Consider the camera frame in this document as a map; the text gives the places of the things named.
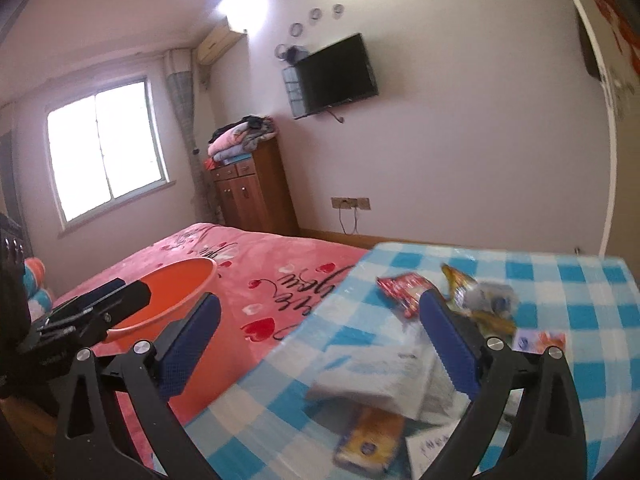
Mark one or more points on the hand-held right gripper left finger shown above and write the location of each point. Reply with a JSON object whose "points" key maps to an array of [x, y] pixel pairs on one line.
{"points": [[192, 340]]}

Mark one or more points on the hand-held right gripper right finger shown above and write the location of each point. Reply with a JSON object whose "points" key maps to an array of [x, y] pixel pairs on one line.
{"points": [[447, 345]]}

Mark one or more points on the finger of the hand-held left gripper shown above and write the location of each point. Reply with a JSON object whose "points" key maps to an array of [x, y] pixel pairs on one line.
{"points": [[102, 294], [65, 331]]}

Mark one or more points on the orange plastic basin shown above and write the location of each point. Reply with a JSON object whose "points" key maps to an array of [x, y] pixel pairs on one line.
{"points": [[170, 290]]}

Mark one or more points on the crushed clear plastic bottle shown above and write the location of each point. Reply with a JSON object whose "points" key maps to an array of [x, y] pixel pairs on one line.
{"points": [[492, 297]]}

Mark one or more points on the yellow green snack wrapper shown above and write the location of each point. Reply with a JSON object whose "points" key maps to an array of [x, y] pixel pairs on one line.
{"points": [[452, 277]]}

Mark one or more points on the red snack packet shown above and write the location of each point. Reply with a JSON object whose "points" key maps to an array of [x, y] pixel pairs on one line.
{"points": [[402, 290]]}

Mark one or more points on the small printed card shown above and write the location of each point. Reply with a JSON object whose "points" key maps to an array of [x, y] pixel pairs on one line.
{"points": [[540, 342]]}

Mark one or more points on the white paper slip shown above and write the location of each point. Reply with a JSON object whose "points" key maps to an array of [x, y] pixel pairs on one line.
{"points": [[430, 447]]}

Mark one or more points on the orange biscuit packet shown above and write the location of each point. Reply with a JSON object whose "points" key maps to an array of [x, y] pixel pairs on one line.
{"points": [[370, 435]]}

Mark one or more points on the striped pillow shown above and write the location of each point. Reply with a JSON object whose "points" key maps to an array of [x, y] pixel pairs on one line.
{"points": [[37, 280]]}

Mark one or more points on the pink printed blanket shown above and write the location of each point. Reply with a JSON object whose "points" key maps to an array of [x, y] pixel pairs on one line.
{"points": [[280, 305]]}

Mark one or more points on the blue checked tablecloth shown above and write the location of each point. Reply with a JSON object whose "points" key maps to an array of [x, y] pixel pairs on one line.
{"points": [[575, 310]]}

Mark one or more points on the window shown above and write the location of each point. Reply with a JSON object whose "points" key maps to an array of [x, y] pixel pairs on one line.
{"points": [[100, 155]]}

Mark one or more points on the wooden cabinet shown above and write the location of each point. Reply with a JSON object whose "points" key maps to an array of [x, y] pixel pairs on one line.
{"points": [[255, 190]]}

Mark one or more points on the pile of folded clothes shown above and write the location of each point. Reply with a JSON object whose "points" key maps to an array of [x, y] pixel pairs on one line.
{"points": [[235, 142]]}

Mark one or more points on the checked curtain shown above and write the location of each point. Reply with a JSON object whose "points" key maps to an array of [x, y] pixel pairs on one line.
{"points": [[182, 105]]}

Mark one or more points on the white door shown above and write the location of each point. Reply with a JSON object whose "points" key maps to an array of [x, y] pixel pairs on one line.
{"points": [[617, 125]]}

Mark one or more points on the red paper door decoration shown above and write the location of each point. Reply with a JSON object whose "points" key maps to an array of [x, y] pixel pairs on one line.
{"points": [[612, 15]]}

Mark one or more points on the wooden bed frame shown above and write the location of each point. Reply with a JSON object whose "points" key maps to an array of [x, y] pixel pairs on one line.
{"points": [[340, 236]]}

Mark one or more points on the wall socket strip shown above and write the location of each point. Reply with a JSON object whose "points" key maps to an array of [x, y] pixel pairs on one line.
{"points": [[350, 203]]}

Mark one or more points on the wall air conditioner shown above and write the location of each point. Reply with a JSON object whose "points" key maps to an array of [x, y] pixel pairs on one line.
{"points": [[215, 45]]}

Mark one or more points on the black wall television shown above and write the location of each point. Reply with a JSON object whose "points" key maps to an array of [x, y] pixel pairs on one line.
{"points": [[335, 75]]}

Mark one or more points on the blue wall hanging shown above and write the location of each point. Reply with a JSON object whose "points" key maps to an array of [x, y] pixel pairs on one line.
{"points": [[292, 52]]}

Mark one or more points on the round wall ornament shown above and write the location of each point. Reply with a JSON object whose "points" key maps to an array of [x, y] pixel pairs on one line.
{"points": [[316, 14], [338, 9], [297, 29]]}

